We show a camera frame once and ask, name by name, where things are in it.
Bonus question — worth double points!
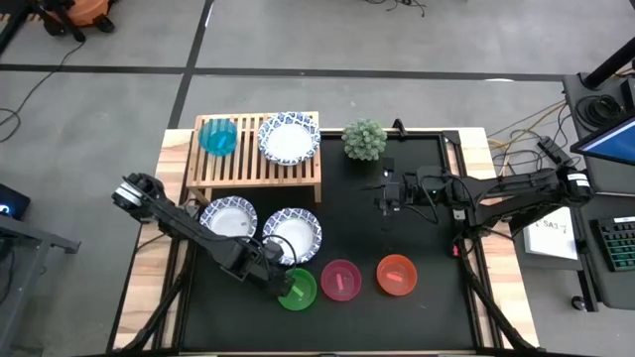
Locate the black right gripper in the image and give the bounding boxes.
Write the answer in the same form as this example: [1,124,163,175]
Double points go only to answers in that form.
[364,157,421,218]

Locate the green plastic bowl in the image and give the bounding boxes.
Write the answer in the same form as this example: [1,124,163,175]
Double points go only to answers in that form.
[276,267,318,312]

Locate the blue patterned paper bowl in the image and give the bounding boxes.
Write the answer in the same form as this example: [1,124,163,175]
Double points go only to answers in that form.
[256,110,322,167]
[261,206,323,267]
[198,195,259,240]

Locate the pink plastic bowl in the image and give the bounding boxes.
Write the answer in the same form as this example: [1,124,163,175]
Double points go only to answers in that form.
[319,258,363,302]

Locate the blue plastic bowl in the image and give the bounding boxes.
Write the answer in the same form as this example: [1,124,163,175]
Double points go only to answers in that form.
[197,117,239,158]

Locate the wooden slatted shelf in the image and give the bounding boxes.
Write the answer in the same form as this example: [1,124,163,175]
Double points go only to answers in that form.
[185,111,323,205]

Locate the green artificial plant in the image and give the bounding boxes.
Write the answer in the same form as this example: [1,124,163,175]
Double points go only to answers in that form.
[340,117,389,163]

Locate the black table mat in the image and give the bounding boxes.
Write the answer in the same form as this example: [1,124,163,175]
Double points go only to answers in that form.
[181,133,477,353]

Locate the orange plastic bowl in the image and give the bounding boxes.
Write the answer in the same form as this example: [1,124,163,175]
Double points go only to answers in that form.
[375,254,419,298]

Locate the black power strip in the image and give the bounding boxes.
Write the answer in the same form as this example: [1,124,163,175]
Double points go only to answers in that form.
[535,136,576,170]

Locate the computer monitor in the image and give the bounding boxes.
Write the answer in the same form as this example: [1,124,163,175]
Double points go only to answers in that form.
[569,114,635,168]

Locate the backlit black keyboard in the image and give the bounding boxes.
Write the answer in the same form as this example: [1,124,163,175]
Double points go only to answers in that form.
[589,215,635,273]

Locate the black desk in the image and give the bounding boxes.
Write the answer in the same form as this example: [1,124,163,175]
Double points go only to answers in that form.
[563,71,635,311]

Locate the grey side cart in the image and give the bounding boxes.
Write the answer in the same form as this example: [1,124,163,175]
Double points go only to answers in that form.
[0,212,81,357]

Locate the black pole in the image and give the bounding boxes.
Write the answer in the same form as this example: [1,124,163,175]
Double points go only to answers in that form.
[582,37,635,90]

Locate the black device with blue light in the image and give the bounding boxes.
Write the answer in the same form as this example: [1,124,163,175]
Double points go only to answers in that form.
[0,182,32,222]

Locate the orange shop vacuum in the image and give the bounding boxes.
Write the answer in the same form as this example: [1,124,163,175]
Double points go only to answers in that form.
[43,0,118,36]

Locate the black stand leg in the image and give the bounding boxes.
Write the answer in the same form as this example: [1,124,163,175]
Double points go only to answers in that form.
[0,0,49,56]

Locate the yellow floor cable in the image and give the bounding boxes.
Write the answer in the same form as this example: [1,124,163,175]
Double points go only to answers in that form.
[488,101,567,150]

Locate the black cable bundle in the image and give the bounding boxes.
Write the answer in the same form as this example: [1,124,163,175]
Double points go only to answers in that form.
[364,0,428,19]

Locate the coiled black cable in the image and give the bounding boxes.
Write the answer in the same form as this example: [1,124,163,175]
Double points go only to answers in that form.
[574,92,624,131]

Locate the black floor cable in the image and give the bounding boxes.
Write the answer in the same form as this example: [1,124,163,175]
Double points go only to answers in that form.
[0,39,86,145]

